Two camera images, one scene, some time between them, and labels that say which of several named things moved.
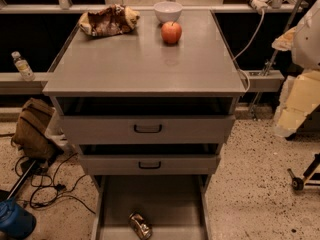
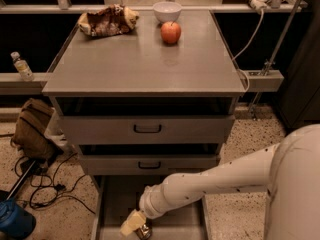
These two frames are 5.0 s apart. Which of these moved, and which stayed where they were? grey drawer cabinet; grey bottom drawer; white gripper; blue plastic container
Moved: white gripper
Stayed: blue plastic container; grey drawer cabinet; grey bottom drawer
